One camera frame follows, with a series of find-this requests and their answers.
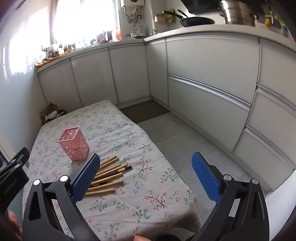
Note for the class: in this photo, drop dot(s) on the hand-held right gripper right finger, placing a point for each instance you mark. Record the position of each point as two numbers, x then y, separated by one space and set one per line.
205 178

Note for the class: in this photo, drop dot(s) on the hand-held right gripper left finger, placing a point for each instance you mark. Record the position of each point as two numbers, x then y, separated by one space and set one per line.
81 183

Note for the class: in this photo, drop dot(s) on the pile of wooden chopsticks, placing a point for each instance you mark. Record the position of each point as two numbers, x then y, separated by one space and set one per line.
108 183

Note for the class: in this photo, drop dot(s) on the pink perforated utensil holder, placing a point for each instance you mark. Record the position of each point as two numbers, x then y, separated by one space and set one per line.
74 143

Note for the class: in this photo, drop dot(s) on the person's left hand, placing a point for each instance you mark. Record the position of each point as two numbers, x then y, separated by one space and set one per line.
15 226

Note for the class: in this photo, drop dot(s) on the floral tablecloth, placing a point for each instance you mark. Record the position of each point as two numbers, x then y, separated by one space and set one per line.
138 139

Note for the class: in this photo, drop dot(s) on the brown cardboard box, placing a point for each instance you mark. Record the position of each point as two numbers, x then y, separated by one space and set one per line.
49 109

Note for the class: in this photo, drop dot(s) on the brown floor mat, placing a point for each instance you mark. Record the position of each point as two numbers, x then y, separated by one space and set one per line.
143 111

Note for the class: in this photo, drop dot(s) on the white kitchen base cabinets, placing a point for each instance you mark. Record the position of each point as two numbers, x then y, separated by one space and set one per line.
208 60

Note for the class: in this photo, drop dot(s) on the row of small figurines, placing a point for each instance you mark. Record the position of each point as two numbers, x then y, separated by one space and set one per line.
60 48

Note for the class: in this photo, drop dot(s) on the white kitchen countertop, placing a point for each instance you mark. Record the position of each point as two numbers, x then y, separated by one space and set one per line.
208 29

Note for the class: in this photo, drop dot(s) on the orange packet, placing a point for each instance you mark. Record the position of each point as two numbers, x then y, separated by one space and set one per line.
118 35

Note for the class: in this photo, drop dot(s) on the black frying pan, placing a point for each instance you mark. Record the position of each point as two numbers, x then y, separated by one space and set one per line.
196 20

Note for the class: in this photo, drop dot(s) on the glass kettle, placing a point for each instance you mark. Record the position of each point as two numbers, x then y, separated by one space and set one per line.
140 32

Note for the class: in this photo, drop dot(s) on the bright window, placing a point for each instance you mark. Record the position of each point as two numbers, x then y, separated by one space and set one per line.
85 20

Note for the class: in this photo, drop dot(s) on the rack of green yellow packets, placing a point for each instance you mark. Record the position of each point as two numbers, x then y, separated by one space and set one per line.
165 17

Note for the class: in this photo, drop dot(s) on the stainless steel pot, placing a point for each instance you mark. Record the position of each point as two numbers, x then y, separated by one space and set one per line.
238 14

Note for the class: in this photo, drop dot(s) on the hanging wooden rolling pin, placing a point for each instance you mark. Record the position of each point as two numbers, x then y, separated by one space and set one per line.
134 12

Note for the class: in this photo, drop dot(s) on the white water heater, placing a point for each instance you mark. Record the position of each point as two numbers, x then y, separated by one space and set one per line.
134 2

